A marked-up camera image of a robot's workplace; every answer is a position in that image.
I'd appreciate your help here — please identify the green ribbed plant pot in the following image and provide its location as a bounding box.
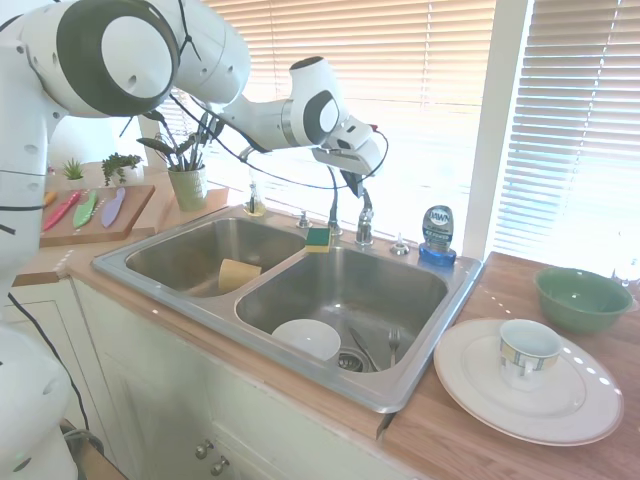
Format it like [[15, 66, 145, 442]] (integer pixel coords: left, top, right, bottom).
[[166, 164, 208, 213]]

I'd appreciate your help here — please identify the wide wooden window blind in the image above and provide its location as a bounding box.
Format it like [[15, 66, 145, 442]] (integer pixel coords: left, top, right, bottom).
[[164, 0, 497, 191]]

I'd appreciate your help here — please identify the dark gooseneck faucet spout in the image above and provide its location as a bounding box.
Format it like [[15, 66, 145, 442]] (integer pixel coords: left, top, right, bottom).
[[325, 164, 344, 237]]

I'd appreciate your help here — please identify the white patterned mug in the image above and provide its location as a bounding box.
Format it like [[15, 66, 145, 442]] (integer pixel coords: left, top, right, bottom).
[[497, 319, 563, 392]]

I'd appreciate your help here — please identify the wooden cutting board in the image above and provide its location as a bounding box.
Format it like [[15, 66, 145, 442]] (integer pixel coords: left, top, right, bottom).
[[38, 184, 157, 249]]

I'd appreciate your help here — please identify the green kitchen knife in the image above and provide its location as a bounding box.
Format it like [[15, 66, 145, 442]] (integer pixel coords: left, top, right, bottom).
[[72, 189, 99, 230]]

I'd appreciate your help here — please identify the yellow green sponge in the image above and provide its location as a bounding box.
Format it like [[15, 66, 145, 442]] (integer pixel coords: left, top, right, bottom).
[[304, 227, 333, 255]]

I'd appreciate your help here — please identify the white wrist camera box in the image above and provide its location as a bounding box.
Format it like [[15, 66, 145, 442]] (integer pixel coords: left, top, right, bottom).
[[333, 117, 375, 151]]

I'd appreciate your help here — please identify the silver table knife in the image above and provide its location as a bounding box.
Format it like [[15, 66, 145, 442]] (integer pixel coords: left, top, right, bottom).
[[348, 327, 381, 373]]

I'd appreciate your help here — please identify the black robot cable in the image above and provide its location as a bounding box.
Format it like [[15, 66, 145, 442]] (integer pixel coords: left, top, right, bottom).
[[119, 89, 390, 192]]

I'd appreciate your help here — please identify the green glass mixing bowl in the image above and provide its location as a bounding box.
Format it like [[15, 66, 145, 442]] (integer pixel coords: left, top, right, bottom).
[[532, 266, 634, 336]]

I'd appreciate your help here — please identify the stainless steel double sink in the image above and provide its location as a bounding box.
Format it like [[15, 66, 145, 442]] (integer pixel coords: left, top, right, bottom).
[[90, 204, 485, 415]]

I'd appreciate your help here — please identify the red kitchen knife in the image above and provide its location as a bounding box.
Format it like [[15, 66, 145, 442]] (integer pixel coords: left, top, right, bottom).
[[41, 189, 82, 232]]

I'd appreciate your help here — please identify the small trailing potted plant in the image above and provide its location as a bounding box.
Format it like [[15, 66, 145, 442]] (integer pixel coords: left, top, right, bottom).
[[100, 152, 145, 189]]

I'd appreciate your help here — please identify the silver fork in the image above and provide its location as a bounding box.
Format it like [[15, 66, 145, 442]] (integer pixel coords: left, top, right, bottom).
[[387, 327, 403, 367]]

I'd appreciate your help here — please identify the narrow wooden window blind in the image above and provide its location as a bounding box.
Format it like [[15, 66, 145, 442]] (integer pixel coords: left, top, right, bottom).
[[492, 0, 640, 274]]

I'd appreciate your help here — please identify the large white dinner plate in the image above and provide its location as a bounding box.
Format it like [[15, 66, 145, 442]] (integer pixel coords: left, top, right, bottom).
[[432, 318, 626, 447]]

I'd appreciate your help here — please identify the clear glass oil bottle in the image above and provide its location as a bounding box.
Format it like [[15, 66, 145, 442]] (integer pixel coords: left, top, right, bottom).
[[243, 168, 269, 218]]

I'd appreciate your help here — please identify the blue Dawn dish soap bottle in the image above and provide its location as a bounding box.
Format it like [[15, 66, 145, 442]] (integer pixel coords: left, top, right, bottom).
[[417, 203, 458, 269]]

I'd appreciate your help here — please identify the yellow sponge in sink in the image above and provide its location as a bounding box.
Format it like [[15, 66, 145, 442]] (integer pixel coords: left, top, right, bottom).
[[217, 258, 263, 294]]

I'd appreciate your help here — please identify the white ceramic bowl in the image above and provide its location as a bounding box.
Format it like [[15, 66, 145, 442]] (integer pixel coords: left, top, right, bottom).
[[271, 318, 342, 362]]

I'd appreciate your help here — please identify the purple kitchen knife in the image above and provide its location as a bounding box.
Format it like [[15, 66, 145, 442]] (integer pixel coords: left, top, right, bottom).
[[100, 187, 127, 229]]

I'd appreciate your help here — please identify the dark leafy houseplant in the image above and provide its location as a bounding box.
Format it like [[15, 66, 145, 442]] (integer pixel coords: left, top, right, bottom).
[[135, 97, 224, 172]]

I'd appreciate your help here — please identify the white kitchen base cabinet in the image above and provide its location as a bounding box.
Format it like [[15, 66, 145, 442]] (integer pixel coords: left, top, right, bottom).
[[0, 277, 401, 480]]

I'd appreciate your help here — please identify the metal disposal drain flange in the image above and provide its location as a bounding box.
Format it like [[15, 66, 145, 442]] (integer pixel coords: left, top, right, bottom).
[[337, 349, 370, 373]]

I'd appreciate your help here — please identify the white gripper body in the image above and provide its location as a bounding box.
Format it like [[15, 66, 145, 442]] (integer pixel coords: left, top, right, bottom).
[[312, 130, 387, 178]]

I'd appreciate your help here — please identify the small spiky succulent plant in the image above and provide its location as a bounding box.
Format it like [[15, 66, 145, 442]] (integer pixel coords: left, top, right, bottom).
[[60, 157, 86, 192]]

